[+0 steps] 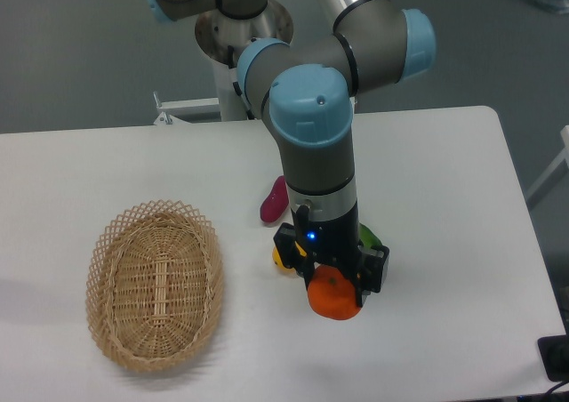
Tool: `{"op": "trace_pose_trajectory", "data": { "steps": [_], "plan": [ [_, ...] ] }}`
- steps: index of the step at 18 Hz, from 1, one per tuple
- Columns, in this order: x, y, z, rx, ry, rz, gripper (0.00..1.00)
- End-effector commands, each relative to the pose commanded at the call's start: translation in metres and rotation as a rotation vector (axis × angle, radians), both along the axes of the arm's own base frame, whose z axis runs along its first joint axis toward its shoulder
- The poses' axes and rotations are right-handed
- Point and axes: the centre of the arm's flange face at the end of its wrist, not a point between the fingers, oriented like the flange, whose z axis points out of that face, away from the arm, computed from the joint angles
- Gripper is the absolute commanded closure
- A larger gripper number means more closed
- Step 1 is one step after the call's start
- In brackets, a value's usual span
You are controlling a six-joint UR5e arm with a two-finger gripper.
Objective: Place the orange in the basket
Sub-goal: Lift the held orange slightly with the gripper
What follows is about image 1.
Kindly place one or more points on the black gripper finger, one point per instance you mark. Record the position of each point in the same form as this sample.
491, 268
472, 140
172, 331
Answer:
372, 268
285, 240

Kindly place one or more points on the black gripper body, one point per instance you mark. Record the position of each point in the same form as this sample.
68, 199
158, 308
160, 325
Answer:
334, 243

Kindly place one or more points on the orange fruit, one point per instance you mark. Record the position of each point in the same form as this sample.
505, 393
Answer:
331, 295

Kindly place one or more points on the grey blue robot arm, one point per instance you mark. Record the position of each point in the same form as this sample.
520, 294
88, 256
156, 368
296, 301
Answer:
303, 97

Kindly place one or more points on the woven wicker basket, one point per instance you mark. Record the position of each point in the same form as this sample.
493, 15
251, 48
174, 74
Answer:
155, 286

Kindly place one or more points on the yellow toy fruit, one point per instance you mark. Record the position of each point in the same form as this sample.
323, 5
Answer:
292, 260

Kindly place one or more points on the green toy vegetable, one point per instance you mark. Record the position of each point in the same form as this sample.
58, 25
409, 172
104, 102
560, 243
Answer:
368, 238

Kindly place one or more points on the magenta eggplant toy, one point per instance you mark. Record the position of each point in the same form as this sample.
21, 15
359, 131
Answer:
275, 203

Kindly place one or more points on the black device at table corner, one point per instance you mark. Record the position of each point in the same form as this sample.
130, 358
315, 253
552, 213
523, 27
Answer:
554, 356

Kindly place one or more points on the white frame at right edge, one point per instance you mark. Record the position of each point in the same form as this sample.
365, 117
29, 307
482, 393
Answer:
550, 176

